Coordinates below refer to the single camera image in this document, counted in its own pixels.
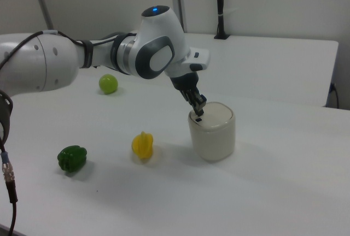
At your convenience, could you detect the yellow starfruit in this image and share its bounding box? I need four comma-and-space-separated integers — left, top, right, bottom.
131, 131, 155, 160

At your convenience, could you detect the cream garbage bin with lid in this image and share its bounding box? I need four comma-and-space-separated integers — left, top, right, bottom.
187, 101, 236, 162

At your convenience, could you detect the dark hanging cable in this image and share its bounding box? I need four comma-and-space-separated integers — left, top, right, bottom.
329, 82, 340, 109

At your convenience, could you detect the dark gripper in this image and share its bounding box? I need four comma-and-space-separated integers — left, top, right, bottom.
170, 72, 207, 117

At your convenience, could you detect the black pole with base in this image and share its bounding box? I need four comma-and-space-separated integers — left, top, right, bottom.
213, 0, 231, 40

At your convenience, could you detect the dark green bell pepper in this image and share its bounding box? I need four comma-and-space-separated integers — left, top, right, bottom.
57, 145, 88, 174

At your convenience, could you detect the black cable with metal connector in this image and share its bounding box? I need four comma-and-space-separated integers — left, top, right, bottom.
0, 90, 19, 236

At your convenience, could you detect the light green apple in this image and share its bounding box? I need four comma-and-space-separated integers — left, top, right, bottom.
98, 74, 119, 96

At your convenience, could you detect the grey cable along arm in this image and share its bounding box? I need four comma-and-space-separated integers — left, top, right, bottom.
0, 29, 91, 70

